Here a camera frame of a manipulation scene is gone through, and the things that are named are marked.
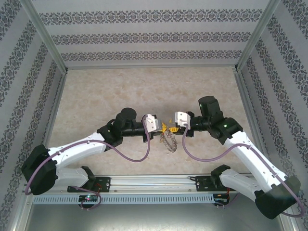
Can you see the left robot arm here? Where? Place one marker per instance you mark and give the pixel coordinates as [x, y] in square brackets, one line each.
[77, 146]

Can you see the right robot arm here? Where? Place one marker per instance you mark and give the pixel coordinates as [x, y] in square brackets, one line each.
[245, 154]

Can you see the grey metal panel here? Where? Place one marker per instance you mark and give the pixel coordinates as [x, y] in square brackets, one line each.
[154, 219]

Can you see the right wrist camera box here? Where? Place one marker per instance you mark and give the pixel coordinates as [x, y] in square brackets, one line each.
[181, 119]

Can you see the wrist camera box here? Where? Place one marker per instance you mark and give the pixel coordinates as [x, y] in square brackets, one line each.
[151, 122]
[181, 119]

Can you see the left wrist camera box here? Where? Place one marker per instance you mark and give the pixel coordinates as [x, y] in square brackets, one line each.
[151, 122]

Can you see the aluminium side rail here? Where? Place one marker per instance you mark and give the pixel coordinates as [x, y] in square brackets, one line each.
[245, 96]
[57, 96]

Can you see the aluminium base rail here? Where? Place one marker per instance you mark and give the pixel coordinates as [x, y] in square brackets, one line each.
[154, 184]

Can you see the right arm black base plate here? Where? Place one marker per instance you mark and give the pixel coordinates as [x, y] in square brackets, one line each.
[203, 184]

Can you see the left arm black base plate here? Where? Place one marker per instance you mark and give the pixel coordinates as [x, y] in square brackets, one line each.
[106, 185]

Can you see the aluminium frame post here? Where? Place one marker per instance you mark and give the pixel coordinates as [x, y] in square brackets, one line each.
[258, 33]
[47, 33]

